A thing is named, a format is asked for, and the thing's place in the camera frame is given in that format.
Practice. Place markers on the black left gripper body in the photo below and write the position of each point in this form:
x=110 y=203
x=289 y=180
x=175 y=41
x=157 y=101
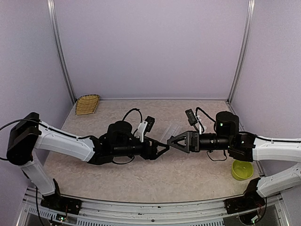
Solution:
x=145 y=154

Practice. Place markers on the green plastic bowl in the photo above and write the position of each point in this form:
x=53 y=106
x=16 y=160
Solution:
x=242 y=170

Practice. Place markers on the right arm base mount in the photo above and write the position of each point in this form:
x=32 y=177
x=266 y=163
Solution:
x=248 y=201

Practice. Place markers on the clear plastic pill organizer box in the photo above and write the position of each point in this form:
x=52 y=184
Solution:
x=172 y=130

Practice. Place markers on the aluminium corner post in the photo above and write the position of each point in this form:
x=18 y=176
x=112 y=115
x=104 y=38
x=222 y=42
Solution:
x=243 y=50
x=55 y=28

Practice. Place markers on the aluminium right corner post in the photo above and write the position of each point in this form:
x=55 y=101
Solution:
x=243 y=50

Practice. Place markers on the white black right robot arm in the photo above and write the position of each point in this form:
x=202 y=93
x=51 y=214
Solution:
x=248 y=147

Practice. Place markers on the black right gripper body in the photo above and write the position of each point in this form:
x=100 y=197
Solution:
x=196 y=143

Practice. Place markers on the aluminium left corner post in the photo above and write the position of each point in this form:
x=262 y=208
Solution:
x=55 y=28

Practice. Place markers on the woven bamboo tray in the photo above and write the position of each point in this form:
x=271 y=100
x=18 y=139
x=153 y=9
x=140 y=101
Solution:
x=87 y=104

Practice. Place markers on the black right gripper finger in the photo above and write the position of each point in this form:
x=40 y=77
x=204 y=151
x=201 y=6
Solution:
x=179 y=145
x=178 y=139

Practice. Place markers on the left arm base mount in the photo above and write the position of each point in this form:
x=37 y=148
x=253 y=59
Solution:
x=61 y=203

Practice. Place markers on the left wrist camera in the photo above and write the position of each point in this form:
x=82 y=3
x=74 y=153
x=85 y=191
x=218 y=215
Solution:
x=144 y=127

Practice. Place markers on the aluminium front frame rail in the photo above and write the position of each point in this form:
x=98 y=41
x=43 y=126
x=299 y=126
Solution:
x=109 y=213

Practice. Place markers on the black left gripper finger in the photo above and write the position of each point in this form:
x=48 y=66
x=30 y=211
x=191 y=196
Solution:
x=158 y=146
x=159 y=153

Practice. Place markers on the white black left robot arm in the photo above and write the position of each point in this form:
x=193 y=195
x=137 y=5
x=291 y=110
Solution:
x=31 y=133

